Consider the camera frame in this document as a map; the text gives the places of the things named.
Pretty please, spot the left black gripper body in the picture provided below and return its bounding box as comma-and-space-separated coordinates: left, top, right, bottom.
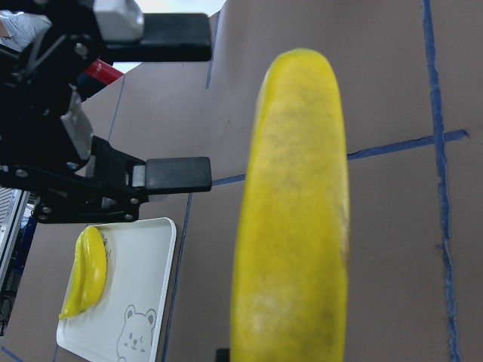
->
1, 1, 147, 223

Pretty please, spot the yellow banana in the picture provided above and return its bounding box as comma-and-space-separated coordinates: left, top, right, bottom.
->
59, 226, 107, 320
79, 226, 107, 312
229, 48, 350, 361

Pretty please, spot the cream bear tray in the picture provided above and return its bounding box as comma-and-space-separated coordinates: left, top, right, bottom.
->
57, 217, 177, 361

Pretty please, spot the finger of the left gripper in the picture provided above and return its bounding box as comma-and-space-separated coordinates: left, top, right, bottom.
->
131, 157, 211, 191
94, 1, 211, 62

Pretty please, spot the red bottle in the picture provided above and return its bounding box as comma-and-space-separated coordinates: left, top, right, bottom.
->
84, 59, 125, 85

